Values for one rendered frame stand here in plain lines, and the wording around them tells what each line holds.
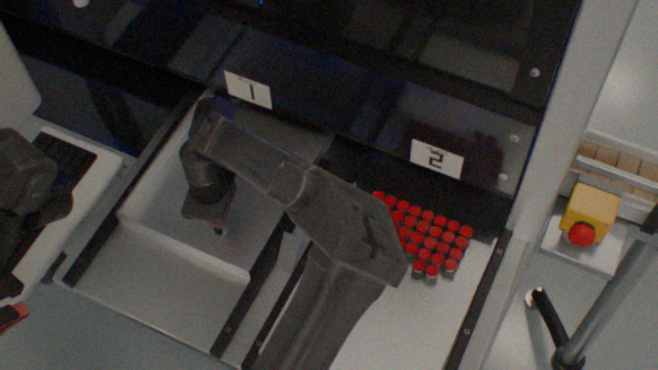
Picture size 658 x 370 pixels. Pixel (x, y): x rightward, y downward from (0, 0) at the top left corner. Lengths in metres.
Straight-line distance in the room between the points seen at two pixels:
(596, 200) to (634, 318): 1.14
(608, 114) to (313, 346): 2.13
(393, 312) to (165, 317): 0.37
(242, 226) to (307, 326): 0.68
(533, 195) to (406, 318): 0.28
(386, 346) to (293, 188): 0.56
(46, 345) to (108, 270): 1.01
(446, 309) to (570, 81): 0.44
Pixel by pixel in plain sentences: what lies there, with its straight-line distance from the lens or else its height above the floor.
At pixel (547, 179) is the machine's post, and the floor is 1.07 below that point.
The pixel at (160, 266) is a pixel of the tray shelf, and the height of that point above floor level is 0.88.
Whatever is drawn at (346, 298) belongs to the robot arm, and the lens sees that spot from 0.68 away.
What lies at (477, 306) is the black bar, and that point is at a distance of 1.26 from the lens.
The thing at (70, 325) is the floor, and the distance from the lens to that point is 2.34.
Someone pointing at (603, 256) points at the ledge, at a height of 0.88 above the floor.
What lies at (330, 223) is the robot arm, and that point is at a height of 1.46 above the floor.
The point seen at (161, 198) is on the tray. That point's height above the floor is 0.88.
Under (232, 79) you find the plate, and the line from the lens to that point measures 1.33.
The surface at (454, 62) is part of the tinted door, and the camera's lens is 1.08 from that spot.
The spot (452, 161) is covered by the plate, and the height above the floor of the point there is 1.03.
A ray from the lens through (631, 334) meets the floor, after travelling 2.33.
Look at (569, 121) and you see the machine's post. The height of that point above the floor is 1.21.
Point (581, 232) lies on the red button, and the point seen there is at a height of 1.01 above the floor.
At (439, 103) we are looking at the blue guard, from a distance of 1.14.
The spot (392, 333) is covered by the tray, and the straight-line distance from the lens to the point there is 1.25.
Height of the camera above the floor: 2.04
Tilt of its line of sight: 57 degrees down
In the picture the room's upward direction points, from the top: 3 degrees counter-clockwise
